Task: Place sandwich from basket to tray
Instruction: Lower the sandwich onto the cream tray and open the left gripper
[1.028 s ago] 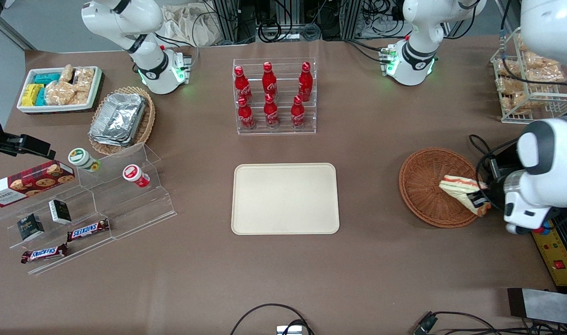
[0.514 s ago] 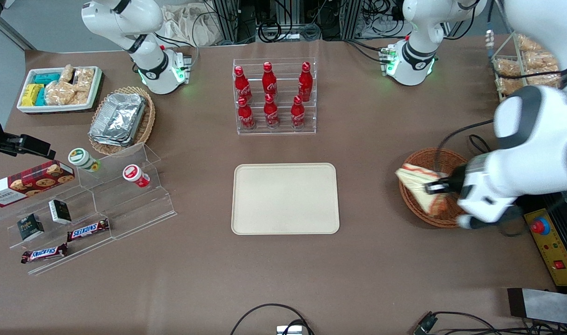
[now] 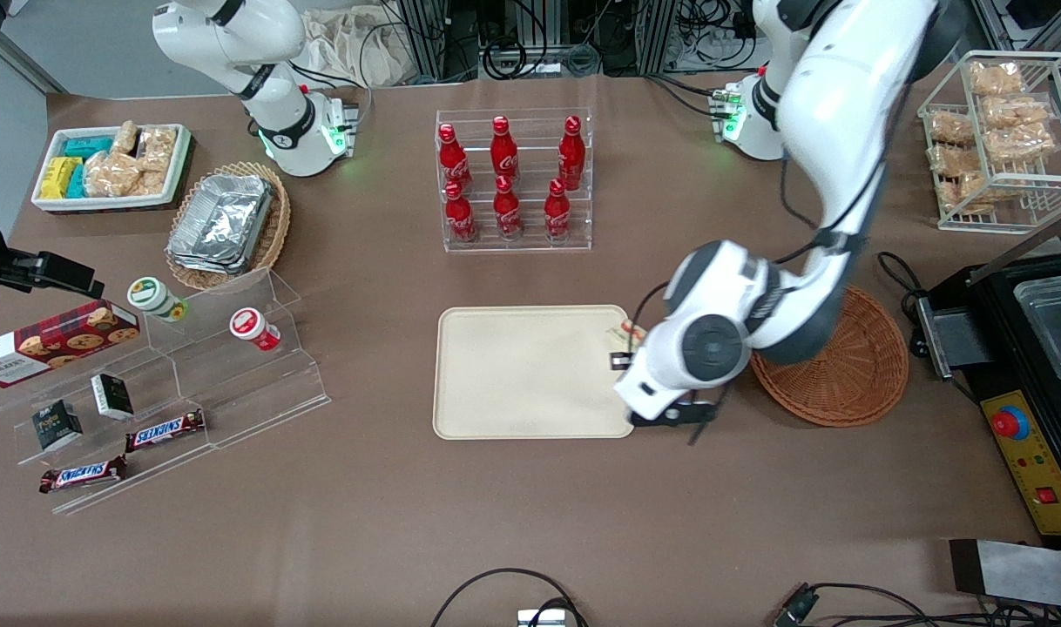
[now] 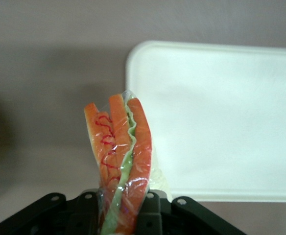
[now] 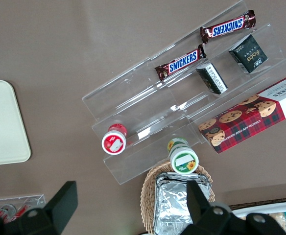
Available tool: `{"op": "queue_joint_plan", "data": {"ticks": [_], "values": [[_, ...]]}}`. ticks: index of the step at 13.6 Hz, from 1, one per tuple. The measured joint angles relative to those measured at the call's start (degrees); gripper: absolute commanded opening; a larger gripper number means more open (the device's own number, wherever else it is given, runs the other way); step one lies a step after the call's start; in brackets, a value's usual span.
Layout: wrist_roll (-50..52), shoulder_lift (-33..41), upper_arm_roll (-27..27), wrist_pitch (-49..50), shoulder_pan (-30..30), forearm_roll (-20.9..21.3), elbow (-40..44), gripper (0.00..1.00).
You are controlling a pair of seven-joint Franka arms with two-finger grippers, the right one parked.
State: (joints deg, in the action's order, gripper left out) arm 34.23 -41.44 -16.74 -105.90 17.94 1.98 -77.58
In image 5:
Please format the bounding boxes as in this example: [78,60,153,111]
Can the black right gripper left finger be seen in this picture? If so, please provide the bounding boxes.
[0,181,78,235]

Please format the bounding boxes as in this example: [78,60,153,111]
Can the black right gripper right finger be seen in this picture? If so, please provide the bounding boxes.
[182,180,286,235]

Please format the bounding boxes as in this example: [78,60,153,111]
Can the foil-wrapped sandwich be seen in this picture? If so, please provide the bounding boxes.
[153,172,214,235]

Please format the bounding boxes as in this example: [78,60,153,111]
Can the light wicker basket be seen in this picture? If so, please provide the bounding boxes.
[140,163,216,235]

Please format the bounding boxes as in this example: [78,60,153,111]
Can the cream plastic tray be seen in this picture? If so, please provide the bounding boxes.
[0,79,32,167]

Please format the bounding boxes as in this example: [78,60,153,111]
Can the clear acrylic box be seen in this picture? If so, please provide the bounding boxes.
[0,194,47,221]

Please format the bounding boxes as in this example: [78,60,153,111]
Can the red and white can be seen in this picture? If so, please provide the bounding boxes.
[0,204,17,218]
[15,205,33,217]

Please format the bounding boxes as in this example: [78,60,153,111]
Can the green sunflower yogurt cup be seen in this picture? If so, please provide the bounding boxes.
[167,137,200,175]

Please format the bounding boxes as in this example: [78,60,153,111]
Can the red yogurt cup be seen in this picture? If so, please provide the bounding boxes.
[101,123,128,155]

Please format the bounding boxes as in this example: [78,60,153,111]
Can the wrapped bread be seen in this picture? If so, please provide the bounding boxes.
[267,211,286,234]

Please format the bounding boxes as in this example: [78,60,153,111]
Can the red Walkers cookie box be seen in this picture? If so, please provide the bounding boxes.
[198,74,286,154]

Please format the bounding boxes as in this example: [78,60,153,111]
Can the clear acrylic tiered shelf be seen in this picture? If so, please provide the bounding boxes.
[81,0,286,187]

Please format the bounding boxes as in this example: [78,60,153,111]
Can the black and white tissue pack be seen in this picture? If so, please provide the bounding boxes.
[196,62,228,95]

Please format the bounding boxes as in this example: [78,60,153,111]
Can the Snickers chocolate bar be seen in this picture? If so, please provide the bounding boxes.
[199,9,257,45]
[154,44,207,82]

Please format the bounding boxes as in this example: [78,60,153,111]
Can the black Face tissue pack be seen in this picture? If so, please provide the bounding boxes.
[228,34,269,74]

